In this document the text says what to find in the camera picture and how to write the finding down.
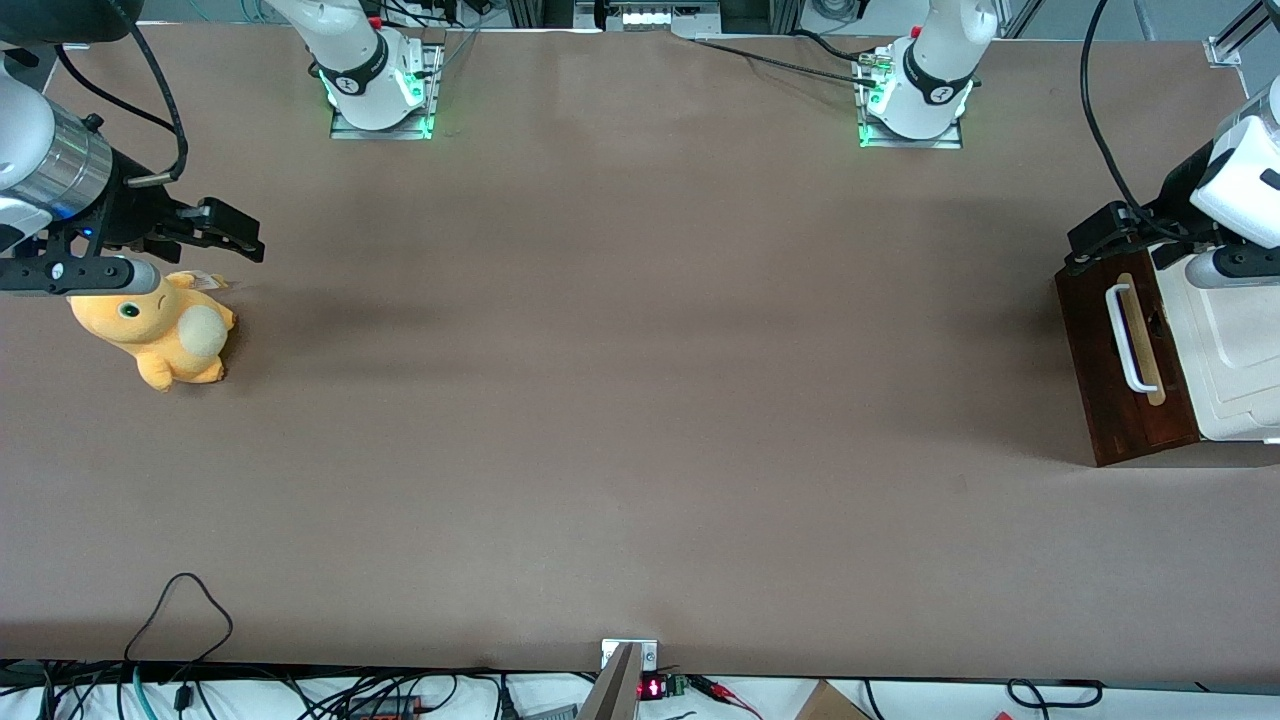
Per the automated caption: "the black looped cable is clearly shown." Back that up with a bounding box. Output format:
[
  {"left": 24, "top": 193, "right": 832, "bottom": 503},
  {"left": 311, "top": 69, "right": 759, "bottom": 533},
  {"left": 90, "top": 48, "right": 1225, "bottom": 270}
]
[{"left": 123, "top": 572, "right": 234, "bottom": 666}]

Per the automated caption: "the dark brown wooden drawer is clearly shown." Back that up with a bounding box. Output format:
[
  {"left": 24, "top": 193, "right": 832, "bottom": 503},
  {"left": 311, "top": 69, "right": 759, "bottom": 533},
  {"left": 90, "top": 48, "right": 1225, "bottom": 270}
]
[{"left": 1055, "top": 245, "right": 1201, "bottom": 468}]

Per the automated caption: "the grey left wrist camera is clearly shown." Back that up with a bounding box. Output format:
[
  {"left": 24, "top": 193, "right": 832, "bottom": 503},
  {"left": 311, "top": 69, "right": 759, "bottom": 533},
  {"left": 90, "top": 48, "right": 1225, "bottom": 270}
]
[{"left": 1185, "top": 245, "right": 1280, "bottom": 291}]

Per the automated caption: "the brown cardboard piece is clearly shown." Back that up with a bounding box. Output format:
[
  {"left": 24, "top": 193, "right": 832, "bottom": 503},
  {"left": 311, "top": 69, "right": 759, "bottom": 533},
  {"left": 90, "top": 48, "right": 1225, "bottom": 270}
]
[{"left": 795, "top": 680, "right": 873, "bottom": 720}]

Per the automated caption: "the black curled cable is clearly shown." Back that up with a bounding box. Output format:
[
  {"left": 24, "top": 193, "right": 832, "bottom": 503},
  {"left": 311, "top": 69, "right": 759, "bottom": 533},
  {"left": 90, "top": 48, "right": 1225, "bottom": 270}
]
[{"left": 1005, "top": 678, "right": 1106, "bottom": 710}]

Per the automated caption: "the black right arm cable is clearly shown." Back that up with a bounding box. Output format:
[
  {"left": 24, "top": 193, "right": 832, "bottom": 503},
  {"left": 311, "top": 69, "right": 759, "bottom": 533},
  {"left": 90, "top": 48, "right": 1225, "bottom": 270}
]
[{"left": 55, "top": 20, "right": 191, "bottom": 187}]

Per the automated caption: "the orange plush toy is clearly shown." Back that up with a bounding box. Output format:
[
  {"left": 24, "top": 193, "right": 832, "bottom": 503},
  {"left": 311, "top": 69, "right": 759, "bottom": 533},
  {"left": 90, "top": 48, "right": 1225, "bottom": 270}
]
[{"left": 67, "top": 270, "right": 238, "bottom": 393}]

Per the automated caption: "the white power strip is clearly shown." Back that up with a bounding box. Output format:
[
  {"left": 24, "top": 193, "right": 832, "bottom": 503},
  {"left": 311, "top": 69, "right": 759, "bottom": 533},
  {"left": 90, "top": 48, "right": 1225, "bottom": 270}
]
[{"left": 618, "top": 0, "right": 723, "bottom": 31}]

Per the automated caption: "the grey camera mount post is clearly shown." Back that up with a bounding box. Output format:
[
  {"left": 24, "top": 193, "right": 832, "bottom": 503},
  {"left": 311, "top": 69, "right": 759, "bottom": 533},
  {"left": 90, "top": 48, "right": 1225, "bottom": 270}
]
[{"left": 575, "top": 643, "right": 642, "bottom": 720}]

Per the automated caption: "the white drawer handle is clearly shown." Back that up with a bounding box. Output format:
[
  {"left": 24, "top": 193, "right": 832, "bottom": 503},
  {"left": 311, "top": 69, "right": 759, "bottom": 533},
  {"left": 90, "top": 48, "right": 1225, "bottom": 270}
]
[{"left": 1105, "top": 283, "right": 1157, "bottom": 393}]

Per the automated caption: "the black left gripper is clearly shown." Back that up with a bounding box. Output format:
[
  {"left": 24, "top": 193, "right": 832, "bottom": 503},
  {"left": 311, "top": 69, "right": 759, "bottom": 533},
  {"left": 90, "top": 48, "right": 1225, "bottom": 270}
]
[{"left": 1062, "top": 150, "right": 1217, "bottom": 277}]

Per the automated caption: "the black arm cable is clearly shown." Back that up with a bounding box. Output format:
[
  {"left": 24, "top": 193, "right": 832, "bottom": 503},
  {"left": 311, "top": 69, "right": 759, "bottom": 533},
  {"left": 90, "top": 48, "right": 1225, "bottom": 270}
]
[
  {"left": 1080, "top": 0, "right": 1193, "bottom": 243},
  {"left": 55, "top": 20, "right": 191, "bottom": 187}
]

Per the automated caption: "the black and orange device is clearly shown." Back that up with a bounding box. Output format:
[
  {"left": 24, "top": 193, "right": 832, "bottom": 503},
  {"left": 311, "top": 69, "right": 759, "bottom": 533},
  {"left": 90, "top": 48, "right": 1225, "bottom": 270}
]
[{"left": 345, "top": 694, "right": 428, "bottom": 720}]

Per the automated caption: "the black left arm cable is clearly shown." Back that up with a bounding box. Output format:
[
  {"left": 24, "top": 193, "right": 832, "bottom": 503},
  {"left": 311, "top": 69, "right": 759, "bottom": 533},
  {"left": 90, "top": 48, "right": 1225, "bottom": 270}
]
[{"left": 1080, "top": 0, "right": 1193, "bottom": 243}]

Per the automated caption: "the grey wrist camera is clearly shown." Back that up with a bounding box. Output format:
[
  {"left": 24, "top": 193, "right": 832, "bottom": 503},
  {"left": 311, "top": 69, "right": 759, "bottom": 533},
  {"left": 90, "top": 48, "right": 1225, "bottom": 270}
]
[
  {"left": 0, "top": 258, "right": 161, "bottom": 296},
  {"left": 1185, "top": 245, "right": 1280, "bottom": 291}
]

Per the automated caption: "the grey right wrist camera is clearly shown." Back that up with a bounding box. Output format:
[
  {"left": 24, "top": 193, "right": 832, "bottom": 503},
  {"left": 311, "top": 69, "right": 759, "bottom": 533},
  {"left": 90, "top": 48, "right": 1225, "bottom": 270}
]
[{"left": 0, "top": 258, "right": 161, "bottom": 296}]

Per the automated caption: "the metal table edge bracket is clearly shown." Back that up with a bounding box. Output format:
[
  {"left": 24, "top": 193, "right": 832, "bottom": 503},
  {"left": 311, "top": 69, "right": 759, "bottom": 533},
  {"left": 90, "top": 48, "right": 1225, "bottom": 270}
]
[{"left": 600, "top": 638, "right": 660, "bottom": 672}]

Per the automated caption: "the black base cable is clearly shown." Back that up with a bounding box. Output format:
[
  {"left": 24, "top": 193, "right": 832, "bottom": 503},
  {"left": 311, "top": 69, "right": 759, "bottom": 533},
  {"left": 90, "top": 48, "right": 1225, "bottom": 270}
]
[{"left": 690, "top": 30, "right": 883, "bottom": 87}]

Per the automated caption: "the tan wooden handle plate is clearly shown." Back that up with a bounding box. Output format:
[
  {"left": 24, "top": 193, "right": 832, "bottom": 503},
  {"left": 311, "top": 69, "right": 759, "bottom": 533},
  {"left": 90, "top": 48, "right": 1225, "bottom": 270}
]
[{"left": 1117, "top": 272, "right": 1167, "bottom": 407}]

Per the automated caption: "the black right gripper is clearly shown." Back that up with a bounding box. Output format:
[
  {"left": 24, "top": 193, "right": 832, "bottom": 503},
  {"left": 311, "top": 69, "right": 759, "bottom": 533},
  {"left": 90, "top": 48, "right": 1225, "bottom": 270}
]
[{"left": 85, "top": 150, "right": 266, "bottom": 264}]

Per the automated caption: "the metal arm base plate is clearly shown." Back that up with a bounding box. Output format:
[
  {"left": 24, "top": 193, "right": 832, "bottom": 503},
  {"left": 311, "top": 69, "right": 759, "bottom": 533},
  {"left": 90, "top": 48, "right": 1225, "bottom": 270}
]
[
  {"left": 857, "top": 55, "right": 964, "bottom": 151},
  {"left": 330, "top": 40, "right": 446, "bottom": 141}
]

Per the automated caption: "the red wire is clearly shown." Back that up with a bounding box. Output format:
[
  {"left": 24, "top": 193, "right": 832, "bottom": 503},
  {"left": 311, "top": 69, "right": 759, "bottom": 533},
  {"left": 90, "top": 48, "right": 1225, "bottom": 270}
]
[{"left": 698, "top": 678, "right": 763, "bottom": 720}]

